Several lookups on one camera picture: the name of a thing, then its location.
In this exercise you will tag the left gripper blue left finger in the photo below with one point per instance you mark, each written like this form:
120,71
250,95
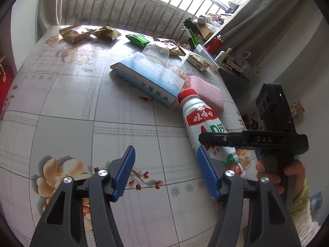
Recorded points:
119,172

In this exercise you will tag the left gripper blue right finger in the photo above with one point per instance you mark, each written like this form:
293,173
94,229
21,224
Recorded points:
213,174

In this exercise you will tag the white milk drink bottle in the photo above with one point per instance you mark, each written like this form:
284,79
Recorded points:
198,117

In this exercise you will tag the pink sponge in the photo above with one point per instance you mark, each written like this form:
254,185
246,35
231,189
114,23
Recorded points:
208,93

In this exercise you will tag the clear plastic cup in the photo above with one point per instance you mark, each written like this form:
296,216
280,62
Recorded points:
156,52

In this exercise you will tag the black snack bag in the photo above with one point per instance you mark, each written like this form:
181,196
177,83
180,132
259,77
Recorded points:
250,123

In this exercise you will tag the tile pattern board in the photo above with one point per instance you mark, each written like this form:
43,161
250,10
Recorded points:
297,109

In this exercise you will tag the grey cabinet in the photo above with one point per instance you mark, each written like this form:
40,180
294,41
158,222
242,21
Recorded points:
243,91

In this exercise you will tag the floral tablecloth table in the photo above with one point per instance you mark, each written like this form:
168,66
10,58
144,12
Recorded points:
67,114

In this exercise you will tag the green plastic storage basket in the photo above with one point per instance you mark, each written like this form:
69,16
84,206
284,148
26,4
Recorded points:
248,72

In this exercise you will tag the white small bottle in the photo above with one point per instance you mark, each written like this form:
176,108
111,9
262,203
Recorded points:
220,56

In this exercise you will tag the cardboard tube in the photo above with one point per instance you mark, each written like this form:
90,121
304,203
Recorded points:
227,52

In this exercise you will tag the red thermos bottle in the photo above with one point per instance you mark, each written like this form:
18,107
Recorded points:
215,45

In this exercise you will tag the small white box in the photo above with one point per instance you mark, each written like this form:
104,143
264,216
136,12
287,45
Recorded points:
198,62

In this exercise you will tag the right grey curtain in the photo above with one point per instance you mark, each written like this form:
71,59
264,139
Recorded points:
258,25

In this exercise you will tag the grey curtain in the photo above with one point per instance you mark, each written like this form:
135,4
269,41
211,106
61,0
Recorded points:
258,25
49,14

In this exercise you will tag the yellow snack packet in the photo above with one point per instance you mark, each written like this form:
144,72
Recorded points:
174,48

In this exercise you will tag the green small packet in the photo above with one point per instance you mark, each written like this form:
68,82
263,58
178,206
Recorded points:
138,40

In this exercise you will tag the brown snack wrapper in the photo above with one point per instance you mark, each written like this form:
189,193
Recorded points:
107,33

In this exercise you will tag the red gift bag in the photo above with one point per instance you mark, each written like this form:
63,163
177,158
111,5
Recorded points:
7,78

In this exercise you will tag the metal window railing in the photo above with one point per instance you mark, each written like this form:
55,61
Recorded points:
160,18

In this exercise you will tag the left grey curtain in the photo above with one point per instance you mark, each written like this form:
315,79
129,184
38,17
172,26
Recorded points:
49,14

